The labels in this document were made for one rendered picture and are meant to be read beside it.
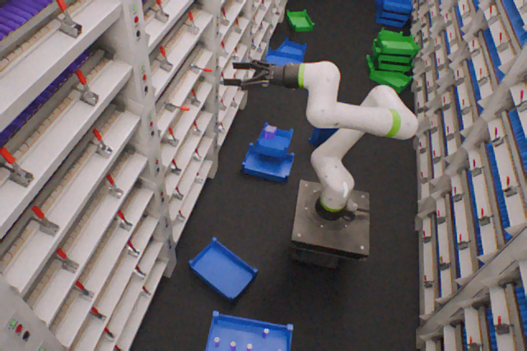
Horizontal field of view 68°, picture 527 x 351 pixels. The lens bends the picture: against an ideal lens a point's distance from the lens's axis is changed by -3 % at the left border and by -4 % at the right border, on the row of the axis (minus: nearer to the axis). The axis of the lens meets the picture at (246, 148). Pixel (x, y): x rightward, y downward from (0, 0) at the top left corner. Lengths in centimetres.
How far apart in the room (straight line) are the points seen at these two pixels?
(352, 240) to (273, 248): 50
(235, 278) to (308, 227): 49
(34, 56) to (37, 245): 44
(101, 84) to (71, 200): 31
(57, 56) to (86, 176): 38
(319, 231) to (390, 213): 75
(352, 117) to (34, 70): 106
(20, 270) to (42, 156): 26
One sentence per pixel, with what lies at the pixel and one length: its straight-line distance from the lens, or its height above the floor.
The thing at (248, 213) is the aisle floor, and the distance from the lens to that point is 239.
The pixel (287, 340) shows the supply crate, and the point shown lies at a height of 40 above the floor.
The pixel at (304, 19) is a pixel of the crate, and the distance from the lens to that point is 427.
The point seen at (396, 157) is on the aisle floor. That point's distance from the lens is 295.
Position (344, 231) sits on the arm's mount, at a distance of 200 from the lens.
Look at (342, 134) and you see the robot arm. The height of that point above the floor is 72.
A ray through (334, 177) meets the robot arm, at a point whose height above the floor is 60.
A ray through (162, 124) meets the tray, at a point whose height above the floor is 94.
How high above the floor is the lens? 197
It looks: 46 degrees down
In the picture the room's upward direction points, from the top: 5 degrees clockwise
